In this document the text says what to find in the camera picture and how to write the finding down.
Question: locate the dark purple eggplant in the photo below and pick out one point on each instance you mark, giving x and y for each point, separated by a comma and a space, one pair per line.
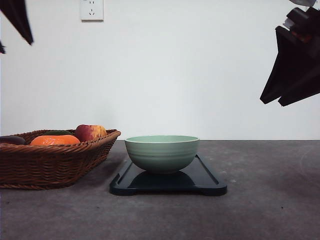
12, 140

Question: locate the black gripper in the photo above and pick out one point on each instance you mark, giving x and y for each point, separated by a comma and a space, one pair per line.
294, 64

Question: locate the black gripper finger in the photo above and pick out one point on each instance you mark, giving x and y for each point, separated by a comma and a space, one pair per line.
2, 50
16, 13

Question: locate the light green ceramic bowl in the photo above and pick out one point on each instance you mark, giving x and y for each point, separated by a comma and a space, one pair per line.
161, 153

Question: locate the brown wicker basket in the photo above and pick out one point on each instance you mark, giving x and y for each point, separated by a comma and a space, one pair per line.
42, 167

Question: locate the dark blue rectangular tray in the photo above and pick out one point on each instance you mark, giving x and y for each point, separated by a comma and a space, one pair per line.
196, 179

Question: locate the orange tangerine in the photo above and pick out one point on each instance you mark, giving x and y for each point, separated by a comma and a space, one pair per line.
54, 140

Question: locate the red yellow apple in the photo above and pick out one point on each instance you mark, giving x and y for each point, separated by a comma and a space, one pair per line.
88, 132

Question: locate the dark green avocado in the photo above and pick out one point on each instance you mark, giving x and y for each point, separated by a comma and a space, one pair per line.
58, 133

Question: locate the white wall socket left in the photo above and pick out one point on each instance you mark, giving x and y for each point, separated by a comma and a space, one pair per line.
91, 11

